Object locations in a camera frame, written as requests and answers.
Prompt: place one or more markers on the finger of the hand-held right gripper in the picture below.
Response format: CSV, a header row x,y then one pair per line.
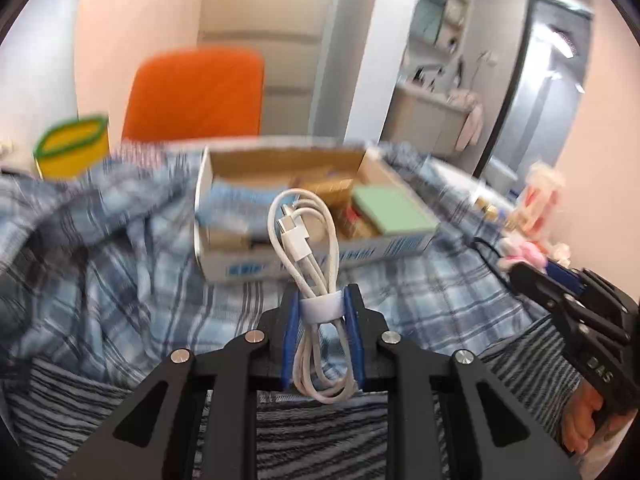
x,y
535,285
600,287

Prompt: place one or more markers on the blue face mask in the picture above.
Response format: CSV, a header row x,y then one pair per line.
x,y
235,200

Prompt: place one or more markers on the black door frame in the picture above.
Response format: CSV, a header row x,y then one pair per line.
x,y
505,110

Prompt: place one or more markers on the grey striped cloth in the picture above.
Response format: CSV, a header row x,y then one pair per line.
x,y
310,440

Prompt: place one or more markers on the white toilet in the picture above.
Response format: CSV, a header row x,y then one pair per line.
x,y
502,172

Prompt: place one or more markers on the beige refrigerator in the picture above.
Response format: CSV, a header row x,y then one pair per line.
x,y
260,10

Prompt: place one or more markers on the beige vanity cabinet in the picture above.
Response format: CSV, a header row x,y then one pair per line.
x,y
425,120

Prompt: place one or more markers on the white plastic bag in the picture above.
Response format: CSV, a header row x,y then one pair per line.
x,y
540,195

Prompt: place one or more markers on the blue plaid cloth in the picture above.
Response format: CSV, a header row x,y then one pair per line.
x,y
125,240

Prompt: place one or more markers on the person's right hand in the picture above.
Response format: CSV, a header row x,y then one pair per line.
x,y
582,420

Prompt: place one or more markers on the beige towel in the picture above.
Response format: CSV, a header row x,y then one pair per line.
x,y
470,120

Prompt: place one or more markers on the bathroom mirror cabinet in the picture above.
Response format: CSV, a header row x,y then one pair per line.
x,y
440,15

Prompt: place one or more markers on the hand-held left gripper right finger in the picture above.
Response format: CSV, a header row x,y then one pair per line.
x,y
352,340

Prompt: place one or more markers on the green pad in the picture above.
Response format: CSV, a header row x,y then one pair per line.
x,y
395,210

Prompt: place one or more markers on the pink plush item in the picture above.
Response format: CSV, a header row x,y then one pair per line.
x,y
525,254

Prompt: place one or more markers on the yellow bin with green rim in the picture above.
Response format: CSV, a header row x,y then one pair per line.
x,y
75,155

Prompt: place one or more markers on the orange chair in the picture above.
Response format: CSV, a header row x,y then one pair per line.
x,y
200,95

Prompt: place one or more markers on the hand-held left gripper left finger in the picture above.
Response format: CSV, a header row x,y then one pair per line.
x,y
290,340

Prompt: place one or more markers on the cardboard box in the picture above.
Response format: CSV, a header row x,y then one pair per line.
x,y
240,265

